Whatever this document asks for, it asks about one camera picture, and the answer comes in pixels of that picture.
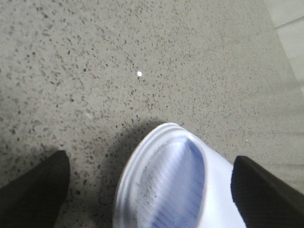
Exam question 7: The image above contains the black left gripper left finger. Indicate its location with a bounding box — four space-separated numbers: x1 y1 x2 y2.
0 151 70 228

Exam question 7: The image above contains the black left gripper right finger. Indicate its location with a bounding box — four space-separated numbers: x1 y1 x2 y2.
230 156 304 228

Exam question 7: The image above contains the light blue slipper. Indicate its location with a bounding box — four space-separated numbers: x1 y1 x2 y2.
113 123 245 228

